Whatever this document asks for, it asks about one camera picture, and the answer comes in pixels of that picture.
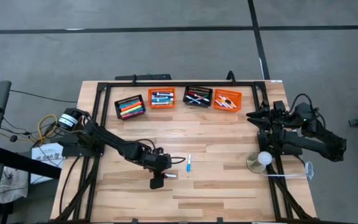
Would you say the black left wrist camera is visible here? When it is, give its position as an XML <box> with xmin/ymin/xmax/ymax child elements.
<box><xmin>149</xmin><ymin>175</ymin><xmax>165</xmax><ymax>190</ymax></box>

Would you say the blue Sharpie highlighter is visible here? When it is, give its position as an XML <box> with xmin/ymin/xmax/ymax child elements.
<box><xmin>119</xmin><ymin>101</ymin><xmax>143</xmax><ymax>108</ymax></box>
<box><xmin>119</xmin><ymin>103</ymin><xmax>144</xmax><ymax>111</ymax></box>

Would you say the black left wrist camera cable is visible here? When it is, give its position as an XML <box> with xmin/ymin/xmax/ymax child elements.
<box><xmin>137</xmin><ymin>138</ymin><xmax>187</xmax><ymax>165</ymax></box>

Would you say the red slim marker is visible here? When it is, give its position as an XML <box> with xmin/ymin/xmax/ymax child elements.
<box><xmin>188</xmin><ymin>91</ymin><xmax>210</xmax><ymax>102</ymax></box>

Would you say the yellow floor cable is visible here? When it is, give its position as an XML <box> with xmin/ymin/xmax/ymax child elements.
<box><xmin>37</xmin><ymin>114</ymin><xmax>58</xmax><ymax>146</ymax></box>

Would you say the orange highlighter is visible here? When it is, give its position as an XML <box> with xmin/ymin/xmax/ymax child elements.
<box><xmin>120</xmin><ymin>105</ymin><xmax>144</xmax><ymax>113</ymax></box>

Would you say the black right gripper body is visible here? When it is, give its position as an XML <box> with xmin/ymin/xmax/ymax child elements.
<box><xmin>259</xmin><ymin>107</ymin><xmax>291</xmax><ymax>133</ymax></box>

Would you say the black power strip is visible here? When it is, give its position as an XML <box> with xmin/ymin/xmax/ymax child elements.
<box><xmin>114</xmin><ymin>73</ymin><xmax>173</xmax><ymax>82</ymax></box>

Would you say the yellow-green Sharpie highlighter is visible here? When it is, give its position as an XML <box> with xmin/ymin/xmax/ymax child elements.
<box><xmin>121</xmin><ymin>108</ymin><xmax>145</xmax><ymax>116</ymax></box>

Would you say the purple slim marker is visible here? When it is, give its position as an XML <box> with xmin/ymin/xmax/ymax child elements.
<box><xmin>185</xmin><ymin>95</ymin><xmax>202</xmax><ymax>105</ymax></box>

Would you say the orange plastic basket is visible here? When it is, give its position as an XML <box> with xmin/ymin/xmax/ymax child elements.
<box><xmin>147</xmin><ymin>86</ymin><xmax>177</xmax><ymax>110</ymax></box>
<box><xmin>213</xmin><ymin>88</ymin><xmax>243</xmax><ymax>113</ymax></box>

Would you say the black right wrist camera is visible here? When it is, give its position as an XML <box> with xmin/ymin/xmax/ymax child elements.
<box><xmin>273</xmin><ymin>100</ymin><xmax>287</xmax><ymax>113</ymax></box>

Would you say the white bulb table lamp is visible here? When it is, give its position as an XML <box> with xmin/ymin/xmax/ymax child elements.
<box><xmin>246</xmin><ymin>151</ymin><xmax>273</xmax><ymax>174</ymax></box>

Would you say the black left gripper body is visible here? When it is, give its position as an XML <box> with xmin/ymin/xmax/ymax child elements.
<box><xmin>147</xmin><ymin>148</ymin><xmax>173</xmax><ymax>175</ymax></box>

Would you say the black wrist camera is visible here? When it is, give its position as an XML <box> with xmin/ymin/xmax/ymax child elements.
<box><xmin>149</xmin><ymin>175</ymin><xmax>165</xmax><ymax>190</ymax></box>
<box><xmin>273</xmin><ymin>100</ymin><xmax>287</xmax><ymax>113</ymax></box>

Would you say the pink Sharpie highlighter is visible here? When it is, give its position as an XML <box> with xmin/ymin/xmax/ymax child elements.
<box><xmin>121</xmin><ymin>111</ymin><xmax>145</xmax><ymax>119</ymax></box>

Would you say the white printed cloth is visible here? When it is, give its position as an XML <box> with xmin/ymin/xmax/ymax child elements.
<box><xmin>0</xmin><ymin>166</ymin><xmax>30</xmax><ymax>205</ymax></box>

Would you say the white printed paper sheet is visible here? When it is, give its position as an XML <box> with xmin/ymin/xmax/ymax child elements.
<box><xmin>29</xmin><ymin>142</ymin><xmax>65</xmax><ymax>185</ymax></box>

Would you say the white lamp cord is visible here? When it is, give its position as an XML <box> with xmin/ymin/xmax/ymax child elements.
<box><xmin>261</xmin><ymin>161</ymin><xmax>315</xmax><ymax>182</ymax></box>

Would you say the black plastic basket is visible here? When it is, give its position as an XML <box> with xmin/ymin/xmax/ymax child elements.
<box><xmin>114</xmin><ymin>94</ymin><xmax>147</xmax><ymax>121</ymax></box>
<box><xmin>183</xmin><ymin>85</ymin><xmax>214</xmax><ymax>108</ymax></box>

